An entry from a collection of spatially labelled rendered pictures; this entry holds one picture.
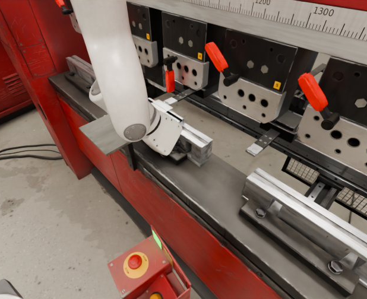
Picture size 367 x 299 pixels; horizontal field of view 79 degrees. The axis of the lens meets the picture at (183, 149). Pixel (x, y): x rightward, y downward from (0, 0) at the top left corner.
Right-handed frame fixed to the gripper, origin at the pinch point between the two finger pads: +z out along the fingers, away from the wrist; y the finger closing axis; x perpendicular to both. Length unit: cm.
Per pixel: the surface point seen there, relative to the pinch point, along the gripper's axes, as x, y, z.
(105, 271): 57, -74, 56
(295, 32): -31.9, 18.8, -23.6
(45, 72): 105, 13, -16
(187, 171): 0.9, -4.6, 10.5
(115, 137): 16.6, -6.5, -11.0
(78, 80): 81, 15, -7
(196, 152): -0.8, 2.4, 8.1
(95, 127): 25.6, -6.2, -13.8
